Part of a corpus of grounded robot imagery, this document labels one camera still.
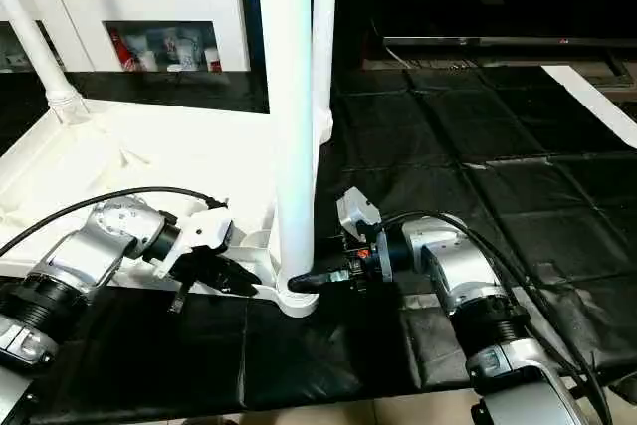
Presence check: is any white plastic table top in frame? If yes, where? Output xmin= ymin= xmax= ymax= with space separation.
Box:
xmin=0 ymin=97 xmax=335 ymax=319

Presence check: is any black work mat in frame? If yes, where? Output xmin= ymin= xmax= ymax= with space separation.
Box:
xmin=0 ymin=65 xmax=637 ymax=416

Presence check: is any red bottle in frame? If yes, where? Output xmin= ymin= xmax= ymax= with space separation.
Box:
xmin=107 ymin=29 xmax=131 ymax=71

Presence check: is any white flat board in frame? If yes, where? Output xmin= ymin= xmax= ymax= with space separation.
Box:
xmin=540 ymin=64 xmax=637 ymax=153

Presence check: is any white glass-door cabinet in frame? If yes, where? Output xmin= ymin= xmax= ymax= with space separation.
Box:
xmin=0 ymin=0 xmax=252 ymax=74

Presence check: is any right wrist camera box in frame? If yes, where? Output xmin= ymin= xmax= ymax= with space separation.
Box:
xmin=335 ymin=186 xmax=383 ymax=239

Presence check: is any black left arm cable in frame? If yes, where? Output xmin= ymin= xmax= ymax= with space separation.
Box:
xmin=0 ymin=185 xmax=232 ymax=259

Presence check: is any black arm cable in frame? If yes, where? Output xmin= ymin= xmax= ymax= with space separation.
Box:
xmin=0 ymin=185 xmax=232 ymax=259
xmin=376 ymin=210 xmax=614 ymax=418

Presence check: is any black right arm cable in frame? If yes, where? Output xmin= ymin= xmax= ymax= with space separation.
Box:
xmin=376 ymin=210 xmax=614 ymax=418

